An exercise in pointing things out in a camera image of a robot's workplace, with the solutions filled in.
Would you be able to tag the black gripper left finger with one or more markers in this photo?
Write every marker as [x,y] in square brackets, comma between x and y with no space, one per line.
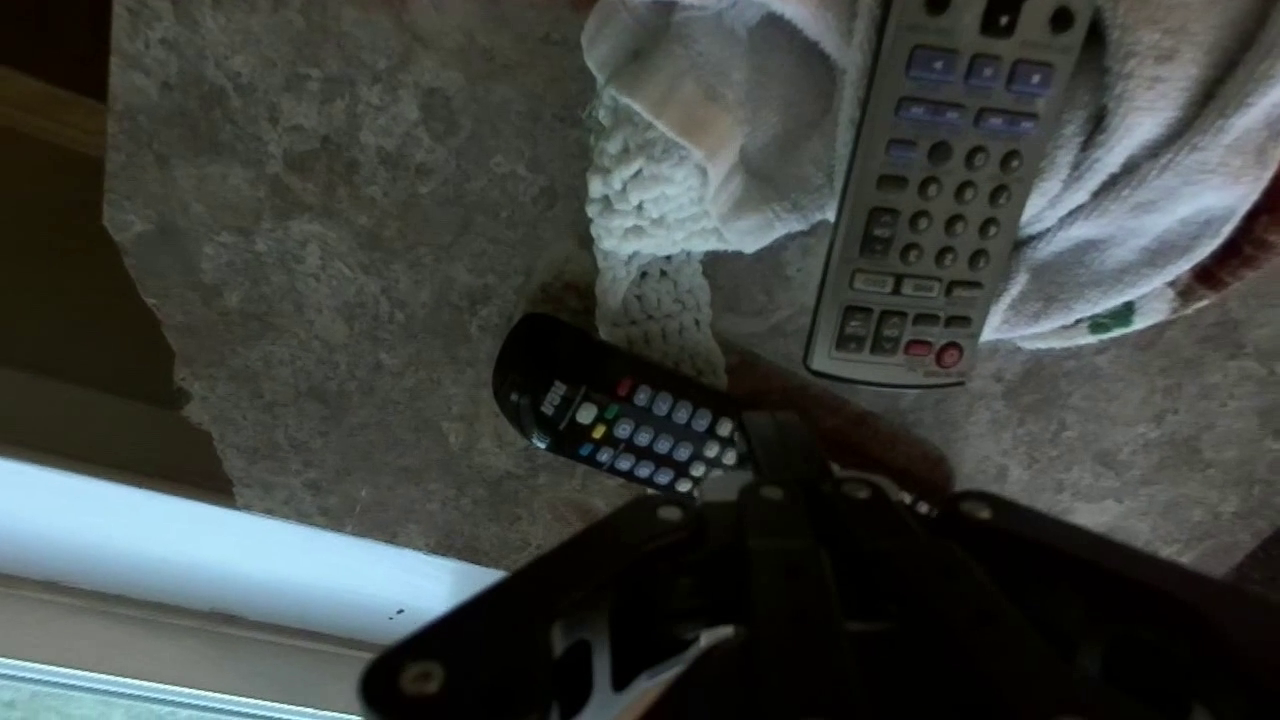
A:
[563,573]

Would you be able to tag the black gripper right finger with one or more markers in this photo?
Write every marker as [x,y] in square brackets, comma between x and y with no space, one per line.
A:
[1066,603]

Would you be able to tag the grey remote control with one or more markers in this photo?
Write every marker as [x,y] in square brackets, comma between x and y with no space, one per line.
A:
[947,200]

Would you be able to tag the black remote control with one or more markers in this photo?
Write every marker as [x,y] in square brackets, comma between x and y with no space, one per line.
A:
[600,401]

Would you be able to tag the white towel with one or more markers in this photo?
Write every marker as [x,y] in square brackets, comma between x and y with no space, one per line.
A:
[1162,175]

